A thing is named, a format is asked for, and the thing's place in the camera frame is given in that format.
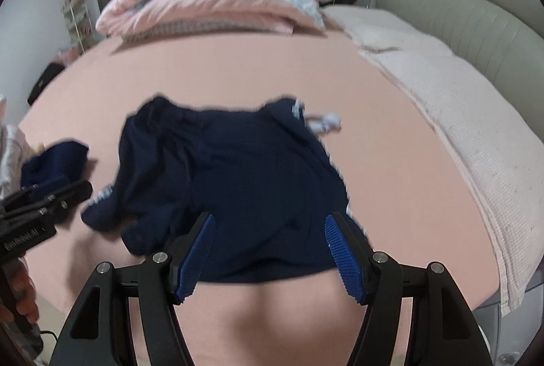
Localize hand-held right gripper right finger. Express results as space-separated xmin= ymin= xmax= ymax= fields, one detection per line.
xmin=324 ymin=212 xmax=496 ymax=366

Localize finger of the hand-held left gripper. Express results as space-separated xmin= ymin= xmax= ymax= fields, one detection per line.
xmin=40 ymin=180 xmax=93 ymax=222
xmin=0 ymin=185 xmax=58 ymax=207

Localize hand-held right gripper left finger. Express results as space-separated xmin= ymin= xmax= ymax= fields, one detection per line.
xmin=49 ymin=212 xmax=217 ymax=366

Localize plain navy garment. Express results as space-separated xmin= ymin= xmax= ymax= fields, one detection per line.
xmin=20 ymin=140 xmax=91 ymax=190

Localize navy shorts with silver stripes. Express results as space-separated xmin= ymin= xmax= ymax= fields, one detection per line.
xmin=81 ymin=95 xmax=368 ymax=284

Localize person's left hand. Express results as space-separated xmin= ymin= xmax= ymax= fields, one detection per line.
xmin=8 ymin=260 xmax=41 ymax=326

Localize person's patterned pajamas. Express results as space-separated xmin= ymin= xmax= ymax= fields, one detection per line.
xmin=0 ymin=94 xmax=32 ymax=197

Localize bed with pink sheet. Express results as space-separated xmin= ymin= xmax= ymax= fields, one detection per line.
xmin=17 ymin=28 xmax=511 ymax=322

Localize light checked blanket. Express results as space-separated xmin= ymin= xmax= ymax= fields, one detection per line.
xmin=359 ymin=47 xmax=544 ymax=318

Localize grey-green padded headboard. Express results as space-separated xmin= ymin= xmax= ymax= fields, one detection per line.
xmin=365 ymin=0 xmax=544 ymax=124

